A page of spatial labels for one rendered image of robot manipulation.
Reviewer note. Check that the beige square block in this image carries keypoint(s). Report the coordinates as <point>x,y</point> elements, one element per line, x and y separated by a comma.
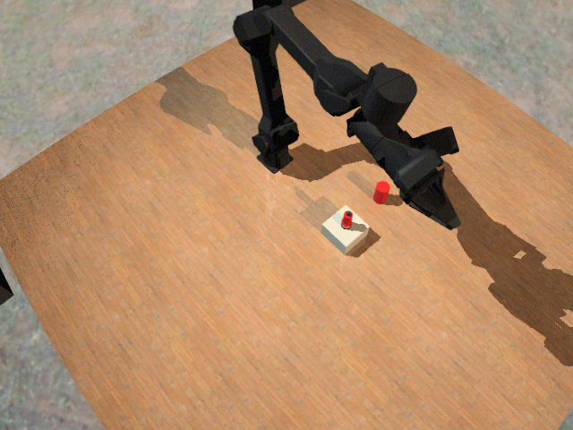
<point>344,239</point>

